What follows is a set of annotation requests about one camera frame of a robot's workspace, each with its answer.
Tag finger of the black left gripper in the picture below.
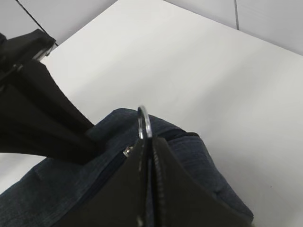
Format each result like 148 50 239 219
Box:
14 104 98 164
35 61 93 132

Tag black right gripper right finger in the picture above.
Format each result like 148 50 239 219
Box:
151 137 251 227

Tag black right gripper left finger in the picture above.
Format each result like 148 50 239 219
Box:
56 139 152 227

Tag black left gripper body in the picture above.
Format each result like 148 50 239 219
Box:
0 60 54 156

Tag dark blue lunch bag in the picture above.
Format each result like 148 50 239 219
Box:
0 108 253 227

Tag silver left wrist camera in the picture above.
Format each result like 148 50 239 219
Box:
0 29 56 70

